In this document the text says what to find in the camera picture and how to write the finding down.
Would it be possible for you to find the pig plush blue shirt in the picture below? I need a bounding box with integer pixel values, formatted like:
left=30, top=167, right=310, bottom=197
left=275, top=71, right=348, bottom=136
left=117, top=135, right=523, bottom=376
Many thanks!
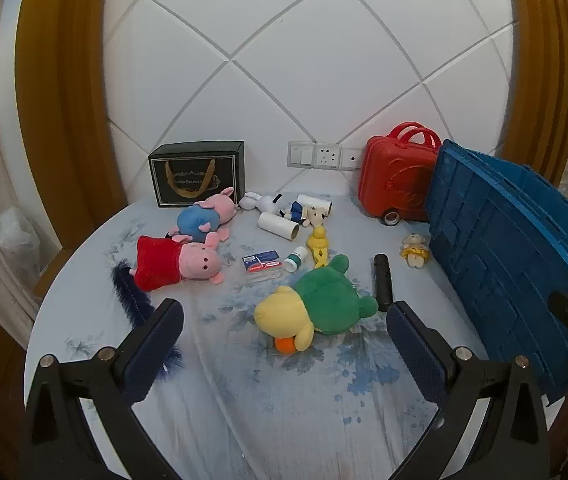
left=166, top=186, right=237, bottom=244

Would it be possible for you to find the small bear yellow dress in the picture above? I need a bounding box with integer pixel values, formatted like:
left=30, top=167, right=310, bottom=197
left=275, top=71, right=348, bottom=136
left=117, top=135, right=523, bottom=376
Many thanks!
left=401, top=233, right=431, bottom=268

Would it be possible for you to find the white bottle green cap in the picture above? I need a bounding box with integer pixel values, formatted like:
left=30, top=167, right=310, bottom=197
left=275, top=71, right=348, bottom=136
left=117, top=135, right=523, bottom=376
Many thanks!
left=284, top=246, right=309, bottom=274

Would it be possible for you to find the green yellow plush toy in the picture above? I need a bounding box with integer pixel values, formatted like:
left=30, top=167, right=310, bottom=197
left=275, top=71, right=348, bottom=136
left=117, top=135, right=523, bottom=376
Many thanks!
left=254, top=254, right=379, bottom=357

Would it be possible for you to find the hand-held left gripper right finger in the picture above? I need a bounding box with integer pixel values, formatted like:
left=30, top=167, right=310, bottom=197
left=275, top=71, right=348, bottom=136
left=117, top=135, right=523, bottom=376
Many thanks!
left=386, top=301, right=550, bottom=480

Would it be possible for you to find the dark blue feather wand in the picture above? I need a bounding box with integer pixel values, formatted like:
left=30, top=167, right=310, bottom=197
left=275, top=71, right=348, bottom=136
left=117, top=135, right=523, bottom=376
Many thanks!
left=110, top=258, right=185, bottom=373

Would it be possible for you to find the black gift bag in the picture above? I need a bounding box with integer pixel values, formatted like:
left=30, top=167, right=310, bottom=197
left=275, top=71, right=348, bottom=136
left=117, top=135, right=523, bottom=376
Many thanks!
left=148, top=141, right=245, bottom=209

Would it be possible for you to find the pig plush red dress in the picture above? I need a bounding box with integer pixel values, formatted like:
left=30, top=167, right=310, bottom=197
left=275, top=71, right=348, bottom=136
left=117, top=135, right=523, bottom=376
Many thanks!
left=129, top=234, right=227, bottom=293

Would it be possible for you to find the blue plastic crate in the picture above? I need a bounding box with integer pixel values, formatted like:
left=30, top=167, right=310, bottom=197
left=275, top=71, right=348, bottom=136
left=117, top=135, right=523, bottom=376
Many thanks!
left=424, top=139, right=568, bottom=406

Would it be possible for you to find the white cardboard tube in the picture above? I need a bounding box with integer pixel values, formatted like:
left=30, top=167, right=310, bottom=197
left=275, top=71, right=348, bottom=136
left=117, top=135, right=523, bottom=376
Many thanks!
left=258, top=211, right=301, bottom=241
left=297, top=194, right=333, bottom=219

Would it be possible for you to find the blue and red packet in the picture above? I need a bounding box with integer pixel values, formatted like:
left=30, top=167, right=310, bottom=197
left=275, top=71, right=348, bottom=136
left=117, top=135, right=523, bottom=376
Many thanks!
left=242, top=249, right=283, bottom=286

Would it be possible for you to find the small bear blue dress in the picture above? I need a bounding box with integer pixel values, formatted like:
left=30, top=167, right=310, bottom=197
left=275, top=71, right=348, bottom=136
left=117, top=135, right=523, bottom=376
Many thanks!
left=291, top=201, right=327, bottom=228

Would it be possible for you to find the clear plastic bag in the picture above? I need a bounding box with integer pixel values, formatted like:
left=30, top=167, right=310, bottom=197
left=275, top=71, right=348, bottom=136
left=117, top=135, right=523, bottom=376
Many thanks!
left=0, top=206, right=40, bottom=261

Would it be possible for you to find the black cylinder flashlight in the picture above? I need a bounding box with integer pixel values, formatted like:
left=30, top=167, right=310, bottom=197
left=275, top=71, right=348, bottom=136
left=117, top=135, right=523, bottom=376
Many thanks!
left=373, top=254, right=395, bottom=312

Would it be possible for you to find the white wall power socket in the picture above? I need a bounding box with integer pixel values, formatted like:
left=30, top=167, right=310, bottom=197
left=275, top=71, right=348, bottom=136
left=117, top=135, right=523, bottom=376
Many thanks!
left=314, top=142, right=341, bottom=169

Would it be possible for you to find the red toy suitcase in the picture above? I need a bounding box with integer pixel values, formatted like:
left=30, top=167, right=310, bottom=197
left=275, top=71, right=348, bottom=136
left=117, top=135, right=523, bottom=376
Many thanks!
left=357, top=121, right=442, bottom=226

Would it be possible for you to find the brown wooden headboard frame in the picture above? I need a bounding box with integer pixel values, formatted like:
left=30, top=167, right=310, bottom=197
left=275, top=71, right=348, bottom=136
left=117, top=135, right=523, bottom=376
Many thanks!
left=14, top=0, right=130, bottom=321
left=494, top=0, right=568, bottom=186

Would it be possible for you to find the white wall switch panel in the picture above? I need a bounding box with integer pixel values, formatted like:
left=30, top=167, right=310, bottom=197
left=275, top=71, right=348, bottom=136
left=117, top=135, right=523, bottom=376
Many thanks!
left=287, top=141, right=315, bottom=168

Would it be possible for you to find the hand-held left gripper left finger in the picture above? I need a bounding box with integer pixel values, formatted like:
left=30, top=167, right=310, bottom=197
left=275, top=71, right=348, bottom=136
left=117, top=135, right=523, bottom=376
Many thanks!
left=23, top=298, right=185, bottom=480

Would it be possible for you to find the small white wall plate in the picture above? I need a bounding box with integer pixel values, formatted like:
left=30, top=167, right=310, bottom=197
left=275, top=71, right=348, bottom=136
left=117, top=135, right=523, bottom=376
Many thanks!
left=339, top=146, right=365, bottom=171

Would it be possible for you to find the yellow duck toy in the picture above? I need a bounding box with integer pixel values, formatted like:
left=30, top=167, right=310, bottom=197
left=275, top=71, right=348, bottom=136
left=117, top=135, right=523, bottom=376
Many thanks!
left=306, top=226, right=332, bottom=267

